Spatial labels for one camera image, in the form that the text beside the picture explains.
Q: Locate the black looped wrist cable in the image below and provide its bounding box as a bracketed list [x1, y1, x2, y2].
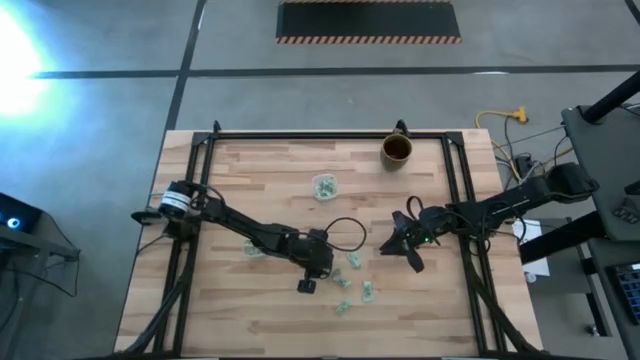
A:
[323, 216, 368, 253]
[405, 195, 425, 221]

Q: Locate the black wire stand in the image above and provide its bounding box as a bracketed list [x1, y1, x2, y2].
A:
[0, 219, 82, 360]

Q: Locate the clear plastic container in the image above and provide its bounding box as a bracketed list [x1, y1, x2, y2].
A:
[310, 172, 340, 203]
[242, 238, 266, 259]

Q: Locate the black keypad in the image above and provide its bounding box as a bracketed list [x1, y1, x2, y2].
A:
[612, 196, 640, 225]

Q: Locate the dark grey desk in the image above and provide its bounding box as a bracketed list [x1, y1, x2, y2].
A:
[579, 238, 640, 360]

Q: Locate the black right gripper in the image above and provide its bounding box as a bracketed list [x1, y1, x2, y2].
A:
[379, 208, 451, 274]

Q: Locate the black aluminium rig frame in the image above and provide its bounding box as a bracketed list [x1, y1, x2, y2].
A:
[114, 118, 546, 360]

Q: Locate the black hazard-striped floor mat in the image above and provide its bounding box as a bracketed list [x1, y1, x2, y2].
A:
[275, 0, 463, 45]

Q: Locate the black desk beam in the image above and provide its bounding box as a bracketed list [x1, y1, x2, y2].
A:
[518, 209, 609, 265]

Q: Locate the black power adapter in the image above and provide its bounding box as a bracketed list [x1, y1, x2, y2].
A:
[514, 153, 534, 177]

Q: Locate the black device with blue light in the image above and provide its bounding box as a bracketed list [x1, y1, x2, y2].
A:
[0, 192, 44, 234]

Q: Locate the yellow extension cord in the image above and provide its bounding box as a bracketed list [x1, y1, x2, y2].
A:
[474, 105, 574, 182]

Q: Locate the white paper sheet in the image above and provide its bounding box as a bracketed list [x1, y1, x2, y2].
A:
[522, 258, 551, 279]
[511, 218, 544, 247]

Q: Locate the black keyboard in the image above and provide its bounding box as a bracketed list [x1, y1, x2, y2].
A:
[606, 262, 640, 326]

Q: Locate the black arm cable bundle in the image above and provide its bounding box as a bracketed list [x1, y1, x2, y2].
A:
[467, 259, 544, 357]
[117, 249, 199, 357]

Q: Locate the black pole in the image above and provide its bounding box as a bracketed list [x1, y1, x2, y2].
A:
[582, 69, 640, 125]

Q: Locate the brown round cup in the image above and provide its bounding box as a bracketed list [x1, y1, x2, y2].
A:
[380, 130, 414, 171]

